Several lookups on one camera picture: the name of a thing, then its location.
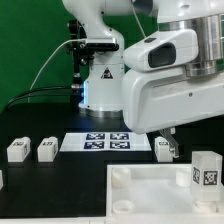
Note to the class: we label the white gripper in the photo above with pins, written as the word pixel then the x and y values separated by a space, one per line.
pixel 167 98

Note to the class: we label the white square table top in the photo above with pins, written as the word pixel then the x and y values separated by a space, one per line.
pixel 155 194

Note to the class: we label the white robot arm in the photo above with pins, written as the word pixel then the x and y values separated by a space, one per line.
pixel 205 17

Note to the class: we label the white tag sheet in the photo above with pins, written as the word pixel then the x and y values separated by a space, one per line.
pixel 105 141

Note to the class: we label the white block left edge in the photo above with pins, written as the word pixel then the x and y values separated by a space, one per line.
pixel 1 180

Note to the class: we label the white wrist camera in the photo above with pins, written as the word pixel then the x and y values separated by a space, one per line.
pixel 162 49

